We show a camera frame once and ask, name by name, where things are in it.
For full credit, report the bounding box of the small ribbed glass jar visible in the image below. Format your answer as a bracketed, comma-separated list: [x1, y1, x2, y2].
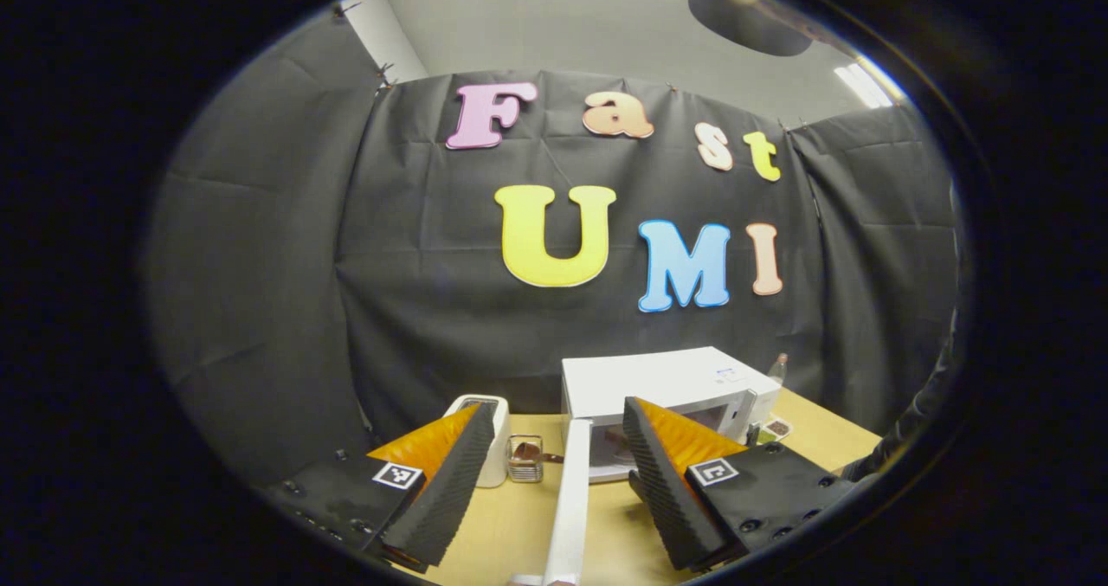
[506, 435, 564, 483]

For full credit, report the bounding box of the white microwave oven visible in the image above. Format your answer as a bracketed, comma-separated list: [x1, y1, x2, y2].
[543, 346, 784, 586]

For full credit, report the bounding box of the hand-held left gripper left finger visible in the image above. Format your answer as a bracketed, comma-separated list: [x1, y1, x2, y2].
[264, 402, 496, 570]

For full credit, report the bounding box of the white toaster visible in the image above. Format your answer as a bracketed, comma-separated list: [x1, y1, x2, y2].
[443, 394, 510, 489]

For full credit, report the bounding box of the black backdrop cloth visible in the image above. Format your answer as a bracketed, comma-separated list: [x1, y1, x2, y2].
[143, 15, 962, 483]

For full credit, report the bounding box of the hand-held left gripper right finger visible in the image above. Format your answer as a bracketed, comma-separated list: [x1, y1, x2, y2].
[622, 396, 858, 571]

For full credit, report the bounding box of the small ceiling light panel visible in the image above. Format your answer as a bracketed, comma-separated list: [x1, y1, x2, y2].
[833, 61, 894, 109]

